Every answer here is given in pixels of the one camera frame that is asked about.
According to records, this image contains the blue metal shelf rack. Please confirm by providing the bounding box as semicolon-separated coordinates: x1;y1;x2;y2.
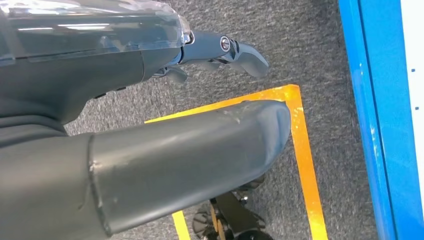
337;0;424;240

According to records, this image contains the black robot foot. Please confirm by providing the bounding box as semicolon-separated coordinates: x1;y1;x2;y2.
192;174;276;240

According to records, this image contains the yellow floor tape square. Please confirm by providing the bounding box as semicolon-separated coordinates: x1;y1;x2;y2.
144;84;329;240

